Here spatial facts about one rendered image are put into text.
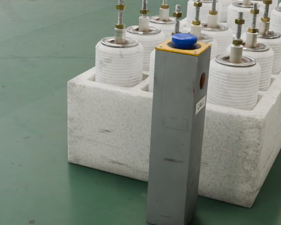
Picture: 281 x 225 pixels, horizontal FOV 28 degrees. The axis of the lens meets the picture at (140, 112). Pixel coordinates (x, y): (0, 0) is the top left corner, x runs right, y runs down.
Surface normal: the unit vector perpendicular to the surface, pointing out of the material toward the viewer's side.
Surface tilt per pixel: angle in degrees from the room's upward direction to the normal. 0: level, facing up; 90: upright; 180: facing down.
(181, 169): 90
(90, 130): 90
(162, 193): 90
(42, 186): 0
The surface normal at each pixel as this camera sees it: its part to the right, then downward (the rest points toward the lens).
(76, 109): -0.41, 0.33
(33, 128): 0.04, -0.93
